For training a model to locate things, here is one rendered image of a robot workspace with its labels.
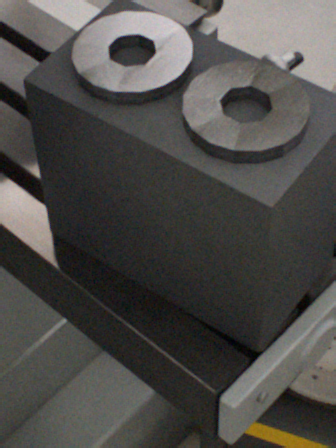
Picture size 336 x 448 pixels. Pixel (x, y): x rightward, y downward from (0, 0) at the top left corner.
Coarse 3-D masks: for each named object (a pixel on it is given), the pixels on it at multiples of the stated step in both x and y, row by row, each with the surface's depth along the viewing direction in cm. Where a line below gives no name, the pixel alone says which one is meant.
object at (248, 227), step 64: (128, 0) 80; (64, 64) 76; (128, 64) 75; (192, 64) 75; (256, 64) 73; (64, 128) 76; (128, 128) 71; (192, 128) 69; (256, 128) 69; (320, 128) 71; (64, 192) 83; (128, 192) 76; (192, 192) 71; (256, 192) 67; (320, 192) 74; (128, 256) 83; (192, 256) 77; (256, 256) 72; (320, 256) 83; (256, 320) 78
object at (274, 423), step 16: (288, 400) 139; (304, 400) 139; (272, 416) 137; (288, 416) 137; (304, 416) 137; (320, 416) 137; (256, 432) 139; (272, 432) 137; (288, 432) 136; (304, 432) 136; (320, 432) 136
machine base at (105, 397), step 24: (96, 360) 167; (72, 384) 164; (96, 384) 164; (120, 384) 164; (144, 384) 164; (48, 408) 162; (72, 408) 161; (96, 408) 161; (120, 408) 161; (144, 408) 163; (168, 408) 166; (24, 432) 159; (48, 432) 159; (72, 432) 159; (96, 432) 159; (120, 432) 160; (144, 432) 164; (168, 432) 168
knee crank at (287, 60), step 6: (270, 54) 161; (276, 54) 161; (282, 54) 163; (288, 54) 163; (294, 54) 166; (300, 54) 166; (264, 60) 161; (270, 60) 160; (276, 60) 160; (282, 60) 160; (288, 60) 163; (294, 60) 164; (300, 60) 166; (282, 66) 160; (288, 66) 163; (294, 66) 165
